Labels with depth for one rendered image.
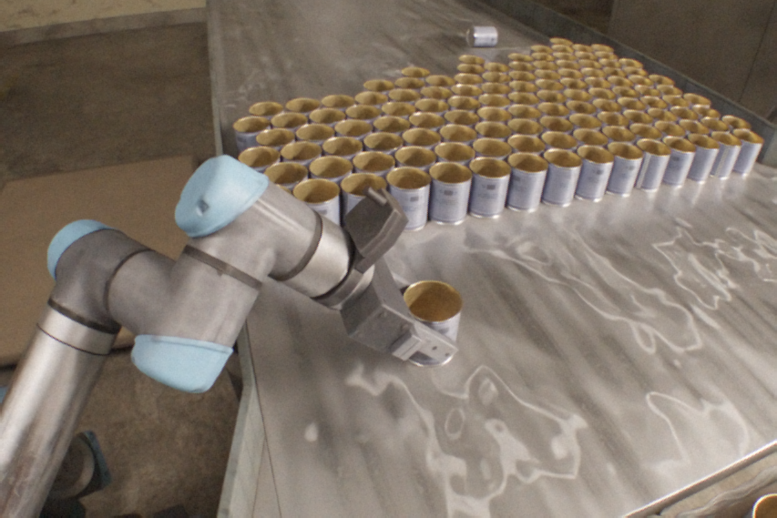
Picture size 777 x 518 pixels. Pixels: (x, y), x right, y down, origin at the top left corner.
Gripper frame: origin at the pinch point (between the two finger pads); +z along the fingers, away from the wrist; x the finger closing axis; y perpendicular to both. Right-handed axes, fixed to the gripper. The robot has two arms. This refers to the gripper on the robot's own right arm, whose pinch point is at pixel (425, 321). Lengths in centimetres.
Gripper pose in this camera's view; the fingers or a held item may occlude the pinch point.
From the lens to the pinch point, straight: 62.7
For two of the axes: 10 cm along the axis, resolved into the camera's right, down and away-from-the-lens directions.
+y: -7.0, 6.8, 2.3
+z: 6.5, 4.6, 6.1
